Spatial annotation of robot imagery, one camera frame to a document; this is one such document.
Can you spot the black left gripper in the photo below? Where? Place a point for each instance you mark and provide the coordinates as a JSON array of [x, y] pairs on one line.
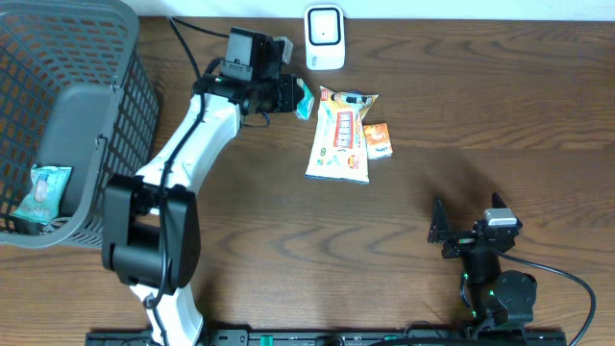
[[292, 94]]

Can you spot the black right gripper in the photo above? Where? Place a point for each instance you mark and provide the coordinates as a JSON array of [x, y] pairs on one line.
[[459, 240]]

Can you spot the teal white tissue pack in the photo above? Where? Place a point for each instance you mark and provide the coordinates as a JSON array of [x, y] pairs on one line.
[[305, 104]]

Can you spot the orange tissue pack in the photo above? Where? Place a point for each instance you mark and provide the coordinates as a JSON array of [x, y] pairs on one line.
[[378, 141]]

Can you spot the large beige snack bag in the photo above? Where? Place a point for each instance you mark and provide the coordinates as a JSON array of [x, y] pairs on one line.
[[339, 150]]

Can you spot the mint green wipes pack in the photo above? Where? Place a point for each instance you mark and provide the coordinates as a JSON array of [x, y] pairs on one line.
[[42, 204]]

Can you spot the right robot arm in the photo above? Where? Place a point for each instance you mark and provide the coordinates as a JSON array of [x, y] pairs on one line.
[[500, 300]]

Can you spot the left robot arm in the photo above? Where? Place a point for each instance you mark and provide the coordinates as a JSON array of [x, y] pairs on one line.
[[151, 239]]

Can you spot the white barcode scanner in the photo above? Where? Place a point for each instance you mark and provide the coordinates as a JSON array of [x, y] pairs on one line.
[[324, 37]]

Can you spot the grey plastic shopping basket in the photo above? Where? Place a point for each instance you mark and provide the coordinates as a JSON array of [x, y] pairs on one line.
[[75, 94]]

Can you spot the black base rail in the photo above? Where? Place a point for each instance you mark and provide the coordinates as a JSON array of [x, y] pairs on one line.
[[231, 337]]

